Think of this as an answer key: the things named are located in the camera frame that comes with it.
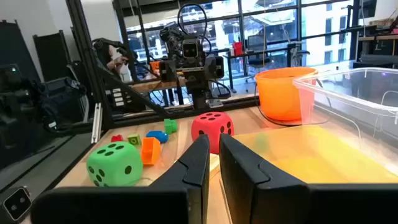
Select table-level camera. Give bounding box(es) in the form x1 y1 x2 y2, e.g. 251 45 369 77
2 185 33 222

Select silver aluminium extrusion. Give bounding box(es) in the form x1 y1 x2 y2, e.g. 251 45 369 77
91 102 103 144

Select black window frame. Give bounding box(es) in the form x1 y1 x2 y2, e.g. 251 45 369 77
113 0 361 82

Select lime small toy brick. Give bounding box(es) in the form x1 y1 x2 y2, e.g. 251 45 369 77
127 133 142 146

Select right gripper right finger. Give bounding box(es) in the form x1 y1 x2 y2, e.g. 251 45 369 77
219 133 398 224

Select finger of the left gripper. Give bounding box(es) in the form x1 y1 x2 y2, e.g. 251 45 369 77
205 55 226 80
159 59 178 83

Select red container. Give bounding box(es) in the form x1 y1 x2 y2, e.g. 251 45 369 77
232 41 244 57

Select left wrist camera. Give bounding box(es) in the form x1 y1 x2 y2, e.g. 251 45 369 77
181 39 200 60

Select black flat panel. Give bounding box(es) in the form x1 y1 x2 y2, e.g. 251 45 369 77
0 20 41 82
32 30 74 82

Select clear plastic storage bin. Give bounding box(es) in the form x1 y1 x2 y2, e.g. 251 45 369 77
292 67 398 175

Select blue single-stud toy block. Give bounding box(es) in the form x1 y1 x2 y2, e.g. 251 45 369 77
146 129 169 144

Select green toy block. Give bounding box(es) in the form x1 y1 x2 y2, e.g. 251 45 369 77
164 118 178 135

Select black equipment pile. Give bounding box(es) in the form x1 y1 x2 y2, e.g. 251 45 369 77
0 63 90 169

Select office chair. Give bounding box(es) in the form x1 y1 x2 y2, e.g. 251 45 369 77
245 34 274 83

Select person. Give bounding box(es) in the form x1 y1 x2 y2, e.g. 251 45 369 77
104 43 130 77

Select black background desk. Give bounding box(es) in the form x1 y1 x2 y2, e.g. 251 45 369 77
223 43 308 94

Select orange hollow toy block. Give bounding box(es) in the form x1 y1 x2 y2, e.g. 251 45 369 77
141 137 162 166

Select yellow translucent tray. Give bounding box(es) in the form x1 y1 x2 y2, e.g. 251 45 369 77
233 125 398 185

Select black metal rig frame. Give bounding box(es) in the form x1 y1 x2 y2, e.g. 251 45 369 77
65 0 259 131

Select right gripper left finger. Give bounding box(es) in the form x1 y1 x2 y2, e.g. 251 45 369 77
30 134 211 224

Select orange plastic bucket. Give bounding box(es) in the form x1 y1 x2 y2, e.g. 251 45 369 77
254 67 318 122

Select green foam dice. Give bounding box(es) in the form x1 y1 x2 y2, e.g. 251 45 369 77
86 141 144 187

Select red foam dice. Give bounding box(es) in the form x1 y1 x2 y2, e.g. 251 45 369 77
190 111 235 155

